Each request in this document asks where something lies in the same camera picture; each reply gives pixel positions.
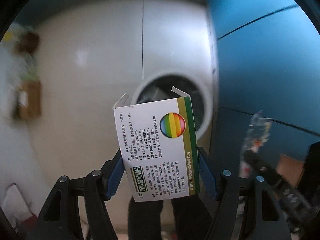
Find person black trouser legs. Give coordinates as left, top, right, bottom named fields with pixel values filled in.
left=127, top=195, right=212, bottom=239

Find white medicine box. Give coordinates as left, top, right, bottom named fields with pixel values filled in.
left=113, top=94, right=200, bottom=202

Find clear wrapper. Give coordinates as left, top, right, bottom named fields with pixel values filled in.
left=239, top=111, right=272, bottom=178

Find brown cardboard box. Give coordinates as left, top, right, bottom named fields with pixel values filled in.
left=276, top=154, right=304, bottom=187

